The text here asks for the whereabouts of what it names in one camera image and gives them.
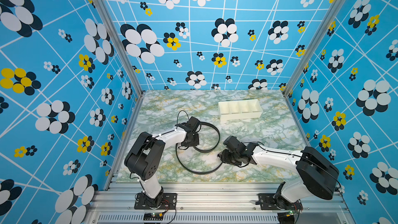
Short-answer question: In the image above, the black belt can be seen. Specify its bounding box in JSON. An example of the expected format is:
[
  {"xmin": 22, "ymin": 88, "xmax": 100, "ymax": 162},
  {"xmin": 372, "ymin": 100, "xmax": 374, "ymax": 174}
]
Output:
[{"xmin": 175, "ymin": 122, "xmax": 223, "ymax": 175}]

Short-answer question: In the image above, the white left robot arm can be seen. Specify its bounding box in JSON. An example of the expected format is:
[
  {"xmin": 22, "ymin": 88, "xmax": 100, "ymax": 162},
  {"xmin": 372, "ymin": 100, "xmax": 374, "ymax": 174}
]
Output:
[{"xmin": 124, "ymin": 127, "xmax": 199, "ymax": 208}]

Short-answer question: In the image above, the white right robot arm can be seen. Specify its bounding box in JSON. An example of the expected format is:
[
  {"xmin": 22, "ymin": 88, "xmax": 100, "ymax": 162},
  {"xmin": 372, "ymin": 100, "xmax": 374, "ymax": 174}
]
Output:
[{"xmin": 218, "ymin": 137, "xmax": 340, "ymax": 211}]

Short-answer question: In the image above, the white compartment storage tray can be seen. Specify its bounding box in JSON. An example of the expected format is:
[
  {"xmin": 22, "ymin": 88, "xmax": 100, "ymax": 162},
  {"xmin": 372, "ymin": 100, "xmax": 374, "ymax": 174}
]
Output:
[{"xmin": 218, "ymin": 99, "xmax": 263, "ymax": 122}]

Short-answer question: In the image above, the right controller board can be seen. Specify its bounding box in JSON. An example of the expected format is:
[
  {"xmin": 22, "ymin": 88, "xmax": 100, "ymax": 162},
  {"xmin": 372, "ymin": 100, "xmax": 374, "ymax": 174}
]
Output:
[{"xmin": 277, "ymin": 212, "xmax": 295, "ymax": 224}]

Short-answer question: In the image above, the controller board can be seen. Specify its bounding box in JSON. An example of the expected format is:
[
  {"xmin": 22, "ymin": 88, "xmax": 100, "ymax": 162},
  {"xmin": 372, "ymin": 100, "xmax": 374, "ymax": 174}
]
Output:
[
  {"xmin": 277, "ymin": 212, "xmax": 295, "ymax": 224},
  {"xmin": 143, "ymin": 213, "xmax": 164, "ymax": 223}
]

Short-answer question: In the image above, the left controller board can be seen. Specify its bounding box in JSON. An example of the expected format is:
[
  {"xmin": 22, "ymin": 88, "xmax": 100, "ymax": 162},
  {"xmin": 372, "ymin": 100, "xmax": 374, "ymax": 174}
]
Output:
[{"xmin": 143, "ymin": 213, "xmax": 164, "ymax": 223}]

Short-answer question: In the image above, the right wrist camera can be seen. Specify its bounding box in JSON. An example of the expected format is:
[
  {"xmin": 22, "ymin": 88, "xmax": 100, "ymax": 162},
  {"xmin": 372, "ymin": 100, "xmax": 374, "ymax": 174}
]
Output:
[{"xmin": 223, "ymin": 136, "xmax": 246, "ymax": 154}]

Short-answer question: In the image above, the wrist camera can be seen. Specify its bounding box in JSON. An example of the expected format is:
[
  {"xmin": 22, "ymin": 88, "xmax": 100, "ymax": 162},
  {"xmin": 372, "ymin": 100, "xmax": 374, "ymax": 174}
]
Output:
[
  {"xmin": 176, "ymin": 117, "xmax": 201, "ymax": 132},
  {"xmin": 223, "ymin": 136, "xmax": 246, "ymax": 154}
]

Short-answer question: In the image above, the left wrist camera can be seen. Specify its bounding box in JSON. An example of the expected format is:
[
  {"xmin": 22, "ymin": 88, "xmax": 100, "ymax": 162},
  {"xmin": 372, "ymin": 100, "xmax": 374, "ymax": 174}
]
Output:
[{"xmin": 176, "ymin": 117, "xmax": 201, "ymax": 132}]

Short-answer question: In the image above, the aluminium front rail frame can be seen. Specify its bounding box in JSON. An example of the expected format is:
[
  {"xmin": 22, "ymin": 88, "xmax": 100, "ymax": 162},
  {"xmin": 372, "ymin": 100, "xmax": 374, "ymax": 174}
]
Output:
[{"xmin": 84, "ymin": 182, "xmax": 354, "ymax": 224}]

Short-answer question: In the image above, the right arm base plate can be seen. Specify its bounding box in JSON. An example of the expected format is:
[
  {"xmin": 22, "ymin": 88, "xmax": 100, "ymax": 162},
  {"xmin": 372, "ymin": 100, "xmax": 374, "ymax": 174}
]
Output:
[{"xmin": 256, "ymin": 194, "xmax": 303, "ymax": 211}]

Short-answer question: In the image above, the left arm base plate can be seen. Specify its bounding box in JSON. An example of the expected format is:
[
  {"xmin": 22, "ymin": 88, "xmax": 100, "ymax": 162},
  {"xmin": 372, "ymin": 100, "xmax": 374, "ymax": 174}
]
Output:
[{"xmin": 134, "ymin": 192, "xmax": 178, "ymax": 210}]

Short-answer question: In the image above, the aluminium corner post left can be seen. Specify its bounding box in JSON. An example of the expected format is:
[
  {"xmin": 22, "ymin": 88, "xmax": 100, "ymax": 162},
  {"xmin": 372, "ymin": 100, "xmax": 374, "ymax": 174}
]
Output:
[{"xmin": 81, "ymin": 0, "xmax": 144, "ymax": 97}]

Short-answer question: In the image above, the aluminium corner post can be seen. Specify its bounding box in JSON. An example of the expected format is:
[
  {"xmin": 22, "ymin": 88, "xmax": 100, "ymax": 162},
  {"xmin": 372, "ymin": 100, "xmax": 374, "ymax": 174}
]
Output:
[
  {"xmin": 283, "ymin": 0, "xmax": 346, "ymax": 99},
  {"xmin": 81, "ymin": 0, "xmax": 144, "ymax": 97}
]

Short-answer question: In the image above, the aluminium corner post right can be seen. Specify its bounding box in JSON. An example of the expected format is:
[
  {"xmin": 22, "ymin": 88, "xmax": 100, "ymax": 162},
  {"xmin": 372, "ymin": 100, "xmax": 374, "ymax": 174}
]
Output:
[{"xmin": 283, "ymin": 0, "xmax": 346, "ymax": 99}]

